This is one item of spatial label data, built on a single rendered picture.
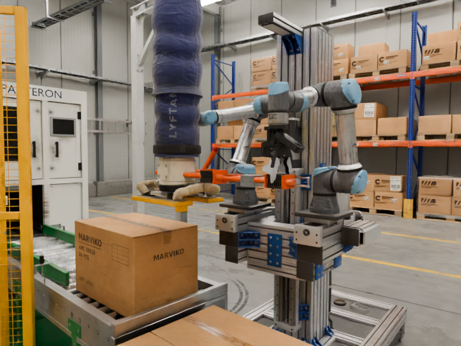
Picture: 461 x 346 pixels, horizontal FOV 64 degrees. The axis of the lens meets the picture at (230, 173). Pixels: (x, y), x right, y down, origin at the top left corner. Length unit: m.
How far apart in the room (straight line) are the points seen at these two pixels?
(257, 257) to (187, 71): 1.07
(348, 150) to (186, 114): 0.76
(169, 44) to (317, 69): 0.86
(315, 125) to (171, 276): 1.12
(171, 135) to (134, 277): 0.68
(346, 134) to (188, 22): 0.87
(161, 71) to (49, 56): 9.86
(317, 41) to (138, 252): 1.46
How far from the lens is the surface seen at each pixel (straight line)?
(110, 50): 12.58
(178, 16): 1.76
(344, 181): 1.82
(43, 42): 11.54
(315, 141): 2.12
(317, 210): 1.89
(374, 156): 10.09
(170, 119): 1.68
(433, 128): 8.49
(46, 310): 2.45
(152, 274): 1.88
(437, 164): 9.78
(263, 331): 1.79
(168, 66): 1.71
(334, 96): 1.76
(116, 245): 1.91
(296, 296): 2.21
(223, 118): 2.09
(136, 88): 5.08
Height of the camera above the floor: 1.34
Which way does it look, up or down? 3 degrees down
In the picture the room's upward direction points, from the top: straight up
